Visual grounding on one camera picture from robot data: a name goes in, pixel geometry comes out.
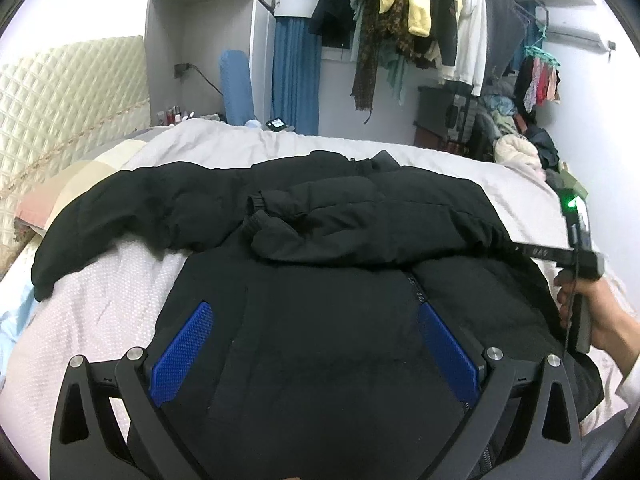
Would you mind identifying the light blue cloth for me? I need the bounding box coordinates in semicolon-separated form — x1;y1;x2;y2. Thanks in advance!
0;275;40;363

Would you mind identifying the green sock hanger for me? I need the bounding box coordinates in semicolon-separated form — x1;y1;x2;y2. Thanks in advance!
512;34;562;114

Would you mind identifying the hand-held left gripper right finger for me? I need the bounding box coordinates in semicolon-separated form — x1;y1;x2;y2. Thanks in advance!
417;304;583;480

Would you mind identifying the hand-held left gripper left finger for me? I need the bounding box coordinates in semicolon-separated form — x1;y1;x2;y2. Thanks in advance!
49;301;221;480

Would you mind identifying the brown patterned scarf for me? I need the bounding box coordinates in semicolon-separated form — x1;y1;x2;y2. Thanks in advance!
350;0;416;112

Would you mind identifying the dark cabinet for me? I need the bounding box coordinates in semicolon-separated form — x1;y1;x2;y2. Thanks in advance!
414;85;496;161

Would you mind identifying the grey wall cabinet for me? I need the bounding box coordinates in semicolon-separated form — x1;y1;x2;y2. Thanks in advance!
145;0;281;127

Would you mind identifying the white air conditioner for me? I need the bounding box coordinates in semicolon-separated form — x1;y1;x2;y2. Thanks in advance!
535;6;604;52

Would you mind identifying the group of cosmetic bottles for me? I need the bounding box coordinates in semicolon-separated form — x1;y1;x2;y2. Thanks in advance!
156;104;221;126

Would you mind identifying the blue rolled cushion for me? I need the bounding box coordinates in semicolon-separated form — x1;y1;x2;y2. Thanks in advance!
218;49;257;126

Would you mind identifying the black padded jacket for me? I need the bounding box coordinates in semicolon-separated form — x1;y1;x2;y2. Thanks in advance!
31;149;603;480

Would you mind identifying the pile of clothes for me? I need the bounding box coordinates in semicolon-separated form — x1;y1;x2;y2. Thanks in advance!
480;82;577;187

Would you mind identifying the hanging black garment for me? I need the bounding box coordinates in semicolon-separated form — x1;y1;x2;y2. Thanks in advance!
425;0;459;69

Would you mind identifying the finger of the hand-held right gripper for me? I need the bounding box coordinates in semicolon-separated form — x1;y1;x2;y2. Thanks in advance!
510;242;576;264

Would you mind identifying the blue curtain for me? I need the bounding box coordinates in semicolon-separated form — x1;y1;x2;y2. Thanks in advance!
272;16;322;136

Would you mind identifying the white hoodie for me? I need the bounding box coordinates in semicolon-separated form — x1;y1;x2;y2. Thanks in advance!
442;0;489;97

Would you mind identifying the pastel patchwork pillow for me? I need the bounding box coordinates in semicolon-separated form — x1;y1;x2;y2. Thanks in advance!
15;127;166;235

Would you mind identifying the dark grey coat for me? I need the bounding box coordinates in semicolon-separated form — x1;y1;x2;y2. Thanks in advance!
482;0;526;79

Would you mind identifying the hanging black jacket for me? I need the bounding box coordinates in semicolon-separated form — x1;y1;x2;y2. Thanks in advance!
308;0;354;51

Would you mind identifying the person's right hand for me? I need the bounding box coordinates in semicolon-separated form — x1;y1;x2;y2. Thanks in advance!
555;271;632;357

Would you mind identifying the person's right forearm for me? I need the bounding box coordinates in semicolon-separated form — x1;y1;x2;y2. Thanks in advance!
602;305;640;413

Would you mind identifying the black charger cable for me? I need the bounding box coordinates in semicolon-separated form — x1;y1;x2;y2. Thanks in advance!
187;64;224;97

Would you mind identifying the cream quilted headboard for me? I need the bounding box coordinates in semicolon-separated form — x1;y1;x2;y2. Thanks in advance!
0;35;152;211

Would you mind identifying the grey bed duvet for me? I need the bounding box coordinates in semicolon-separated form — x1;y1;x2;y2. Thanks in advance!
0;119;631;441

